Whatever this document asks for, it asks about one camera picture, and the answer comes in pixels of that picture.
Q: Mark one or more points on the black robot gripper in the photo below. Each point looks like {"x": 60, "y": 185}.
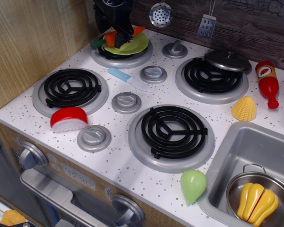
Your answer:
{"x": 115, "y": 14}

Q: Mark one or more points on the orange toy carrot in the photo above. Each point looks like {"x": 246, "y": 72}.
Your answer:
{"x": 109, "y": 38}

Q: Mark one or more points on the green plastic plate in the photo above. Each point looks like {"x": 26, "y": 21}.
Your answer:
{"x": 139, "y": 43}

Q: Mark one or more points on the back left black burner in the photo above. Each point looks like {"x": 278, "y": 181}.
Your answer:
{"x": 108, "y": 60}

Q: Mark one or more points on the black burner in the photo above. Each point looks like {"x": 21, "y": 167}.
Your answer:
{"x": 108, "y": 60}
{"x": 171, "y": 138}
{"x": 72, "y": 87}
{"x": 205, "y": 83}

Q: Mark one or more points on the hanging metal skimmer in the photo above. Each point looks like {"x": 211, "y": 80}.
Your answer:
{"x": 161, "y": 14}

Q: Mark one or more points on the silver stove knob upper middle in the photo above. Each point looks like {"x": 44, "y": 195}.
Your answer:
{"x": 153, "y": 74}

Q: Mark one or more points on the silver stove knob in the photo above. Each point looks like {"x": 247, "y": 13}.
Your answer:
{"x": 175, "y": 50}
{"x": 126, "y": 103}
{"x": 94, "y": 138}
{"x": 153, "y": 74}

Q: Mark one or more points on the silver stove knob back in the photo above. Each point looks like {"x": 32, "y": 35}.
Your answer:
{"x": 175, "y": 50}

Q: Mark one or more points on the silver stove knob centre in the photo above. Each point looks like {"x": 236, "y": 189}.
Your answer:
{"x": 126, "y": 103}

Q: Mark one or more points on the front left black burner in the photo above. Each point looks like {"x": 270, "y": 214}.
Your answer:
{"x": 72, "y": 87}

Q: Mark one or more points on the hanging metal spatula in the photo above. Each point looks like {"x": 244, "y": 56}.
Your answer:
{"x": 207, "y": 24}

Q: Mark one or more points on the back right black burner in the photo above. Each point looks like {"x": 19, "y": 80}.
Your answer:
{"x": 205, "y": 83}

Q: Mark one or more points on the red white cheese wedge toy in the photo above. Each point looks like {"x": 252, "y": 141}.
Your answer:
{"x": 69, "y": 119}

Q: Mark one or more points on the silver stove knob front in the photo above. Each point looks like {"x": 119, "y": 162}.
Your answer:
{"x": 94, "y": 138}

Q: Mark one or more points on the steel pot lid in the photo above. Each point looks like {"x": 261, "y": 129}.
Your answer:
{"x": 228, "y": 60}

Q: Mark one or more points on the front right black burner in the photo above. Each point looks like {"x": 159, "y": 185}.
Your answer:
{"x": 171, "y": 138}

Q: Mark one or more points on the yellow toy corn piece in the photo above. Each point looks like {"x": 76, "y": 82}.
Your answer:
{"x": 244, "y": 109}

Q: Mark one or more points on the oven clock display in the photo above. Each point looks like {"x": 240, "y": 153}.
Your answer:
{"x": 78, "y": 176}

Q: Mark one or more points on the red toy ketchup bottle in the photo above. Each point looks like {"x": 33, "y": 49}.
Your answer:
{"x": 268, "y": 83}

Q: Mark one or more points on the left oven dial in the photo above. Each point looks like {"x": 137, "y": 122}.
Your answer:
{"x": 31, "y": 156}

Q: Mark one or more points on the oven dial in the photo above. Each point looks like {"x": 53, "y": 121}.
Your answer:
{"x": 31, "y": 156}
{"x": 127, "y": 212}

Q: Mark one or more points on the green toy pear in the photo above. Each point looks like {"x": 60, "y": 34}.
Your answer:
{"x": 193, "y": 184}

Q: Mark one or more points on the silver sink basin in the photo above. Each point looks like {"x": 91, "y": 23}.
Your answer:
{"x": 247, "y": 152}

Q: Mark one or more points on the right oven dial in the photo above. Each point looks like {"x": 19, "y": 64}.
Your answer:
{"x": 127, "y": 212}

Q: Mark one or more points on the yellow toy squash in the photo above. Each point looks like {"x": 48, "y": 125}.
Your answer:
{"x": 256, "y": 204}

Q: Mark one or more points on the yellow object bottom left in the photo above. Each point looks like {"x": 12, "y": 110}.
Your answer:
{"x": 12, "y": 217}

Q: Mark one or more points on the small steel pot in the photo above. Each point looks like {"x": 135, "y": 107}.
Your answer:
{"x": 234, "y": 187}

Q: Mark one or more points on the blue handled toy knife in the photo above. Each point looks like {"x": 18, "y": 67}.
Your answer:
{"x": 128, "y": 79}

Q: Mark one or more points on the silver oven door handle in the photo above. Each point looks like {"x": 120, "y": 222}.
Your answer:
{"x": 58, "y": 196}

